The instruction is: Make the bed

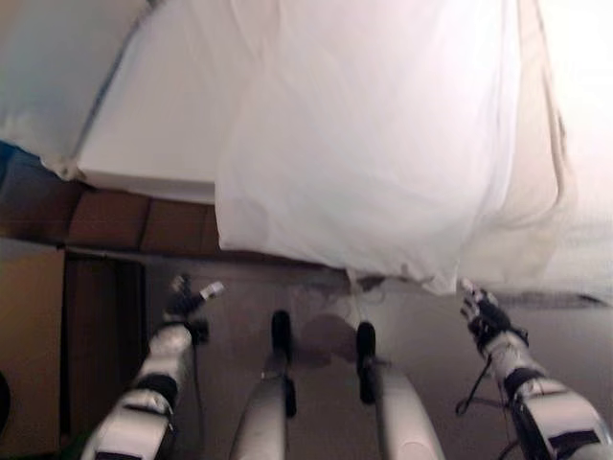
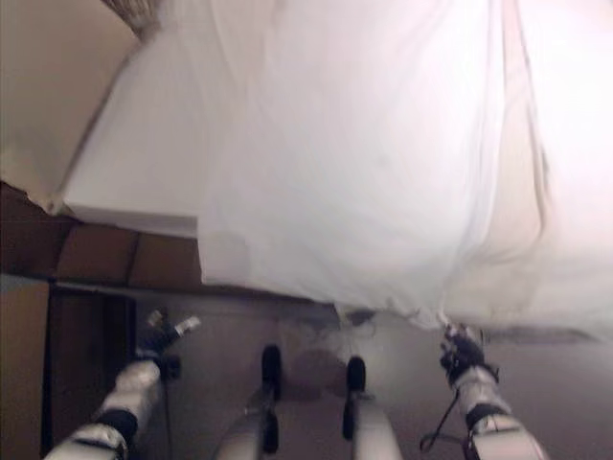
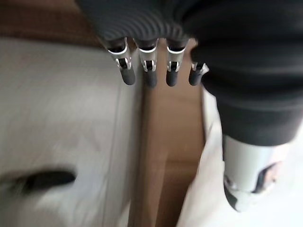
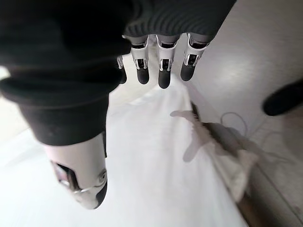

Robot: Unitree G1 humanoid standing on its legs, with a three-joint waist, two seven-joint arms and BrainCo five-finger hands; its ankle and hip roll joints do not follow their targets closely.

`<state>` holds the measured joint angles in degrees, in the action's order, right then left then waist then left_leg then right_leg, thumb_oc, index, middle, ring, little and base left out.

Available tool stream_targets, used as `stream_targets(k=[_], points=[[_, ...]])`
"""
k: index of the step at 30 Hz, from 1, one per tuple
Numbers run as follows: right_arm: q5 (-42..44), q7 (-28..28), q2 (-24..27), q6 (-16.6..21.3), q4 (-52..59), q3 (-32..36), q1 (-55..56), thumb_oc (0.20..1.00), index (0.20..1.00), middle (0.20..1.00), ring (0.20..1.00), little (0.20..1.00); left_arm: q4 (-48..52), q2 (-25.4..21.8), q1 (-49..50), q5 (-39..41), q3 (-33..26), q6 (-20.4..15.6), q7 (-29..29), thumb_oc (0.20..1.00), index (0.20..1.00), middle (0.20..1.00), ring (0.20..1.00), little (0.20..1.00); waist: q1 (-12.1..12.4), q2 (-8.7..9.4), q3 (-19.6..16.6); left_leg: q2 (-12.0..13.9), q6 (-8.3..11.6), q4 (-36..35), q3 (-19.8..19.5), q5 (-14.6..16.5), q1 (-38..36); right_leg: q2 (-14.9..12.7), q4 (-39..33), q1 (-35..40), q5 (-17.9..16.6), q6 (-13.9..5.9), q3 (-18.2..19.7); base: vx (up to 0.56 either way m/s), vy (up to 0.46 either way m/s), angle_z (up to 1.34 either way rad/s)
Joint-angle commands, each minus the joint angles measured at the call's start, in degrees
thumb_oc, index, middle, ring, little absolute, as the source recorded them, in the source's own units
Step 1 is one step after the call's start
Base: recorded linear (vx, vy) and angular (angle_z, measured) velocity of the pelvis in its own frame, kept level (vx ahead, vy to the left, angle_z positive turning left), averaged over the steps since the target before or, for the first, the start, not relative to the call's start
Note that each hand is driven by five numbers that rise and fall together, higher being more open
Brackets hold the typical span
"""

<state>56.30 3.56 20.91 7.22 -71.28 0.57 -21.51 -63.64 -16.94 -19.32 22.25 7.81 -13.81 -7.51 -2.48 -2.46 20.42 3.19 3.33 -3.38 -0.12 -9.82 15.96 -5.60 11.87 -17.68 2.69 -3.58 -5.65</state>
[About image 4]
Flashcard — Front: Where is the white fringed blanket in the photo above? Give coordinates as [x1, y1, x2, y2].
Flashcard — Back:
[169, 109, 260, 201]

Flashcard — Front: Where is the white bed sheet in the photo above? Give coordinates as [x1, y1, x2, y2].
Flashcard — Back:
[0, 53, 249, 227]

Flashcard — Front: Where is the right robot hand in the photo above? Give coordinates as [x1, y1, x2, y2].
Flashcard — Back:
[0, 0, 237, 210]

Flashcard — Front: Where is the brown bed frame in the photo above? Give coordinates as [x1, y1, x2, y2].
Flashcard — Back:
[190, 100, 303, 227]

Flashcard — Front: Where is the white cable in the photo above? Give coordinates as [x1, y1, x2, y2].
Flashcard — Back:
[220, 111, 303, 166]

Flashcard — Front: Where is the dark robot foot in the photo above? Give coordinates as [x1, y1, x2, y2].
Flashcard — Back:
[262, 79, 303, 117]

